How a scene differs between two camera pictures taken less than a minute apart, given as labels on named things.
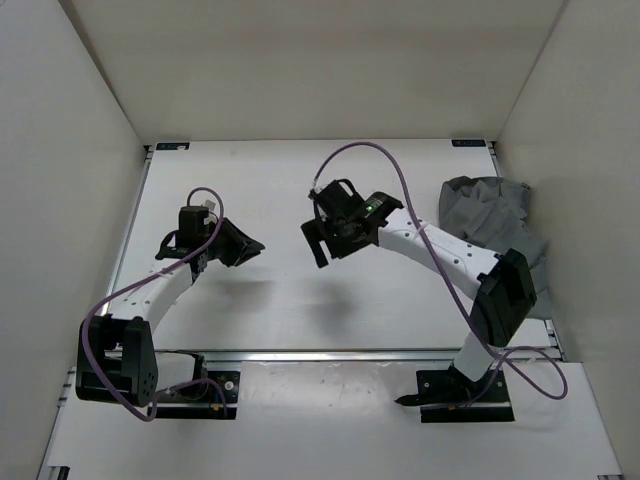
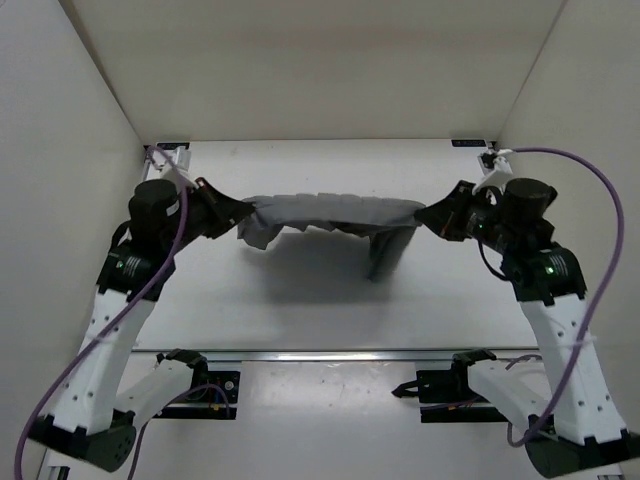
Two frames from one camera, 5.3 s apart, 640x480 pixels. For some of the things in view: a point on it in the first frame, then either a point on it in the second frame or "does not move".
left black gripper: [244, 246] -> [229, 209]
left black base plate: [215, 397] does not move
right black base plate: [450, 395] does not move
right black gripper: [325, 222] -> [442, 216]
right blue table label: [468, 143] does not move
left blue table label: [173, 146] does not move
